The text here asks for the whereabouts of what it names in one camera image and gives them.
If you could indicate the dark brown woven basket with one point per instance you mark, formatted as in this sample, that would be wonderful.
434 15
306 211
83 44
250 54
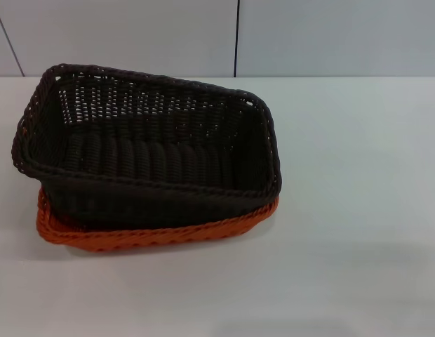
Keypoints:
151 158

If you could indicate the orange woven basket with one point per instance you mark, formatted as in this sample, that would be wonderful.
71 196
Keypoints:
133 240

